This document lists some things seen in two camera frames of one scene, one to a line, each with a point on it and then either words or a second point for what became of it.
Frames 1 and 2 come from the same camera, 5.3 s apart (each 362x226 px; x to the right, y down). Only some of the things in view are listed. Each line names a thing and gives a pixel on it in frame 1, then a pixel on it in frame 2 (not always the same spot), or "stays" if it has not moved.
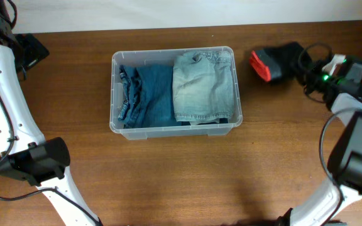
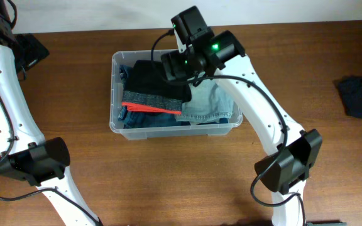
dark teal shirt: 222,120 stays
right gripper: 313,67 to 174,64
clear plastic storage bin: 174,93 stays
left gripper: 32,53 stays
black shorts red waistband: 278,63 to 146,89
